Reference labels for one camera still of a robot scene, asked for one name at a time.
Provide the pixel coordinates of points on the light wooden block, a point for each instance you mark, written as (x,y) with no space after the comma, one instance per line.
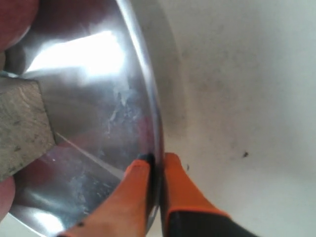
(25,131)

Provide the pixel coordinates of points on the pink toy peach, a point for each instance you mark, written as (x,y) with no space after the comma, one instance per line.
(7,193)

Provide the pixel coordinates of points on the red toy apple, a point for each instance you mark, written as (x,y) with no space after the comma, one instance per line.
(16,17)

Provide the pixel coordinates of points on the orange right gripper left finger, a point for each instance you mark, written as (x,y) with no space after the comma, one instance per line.
(125,212)

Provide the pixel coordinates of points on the large round metal plate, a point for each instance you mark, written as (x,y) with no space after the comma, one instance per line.
(98,87)

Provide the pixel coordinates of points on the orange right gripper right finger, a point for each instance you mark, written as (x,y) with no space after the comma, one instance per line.
(186,212)

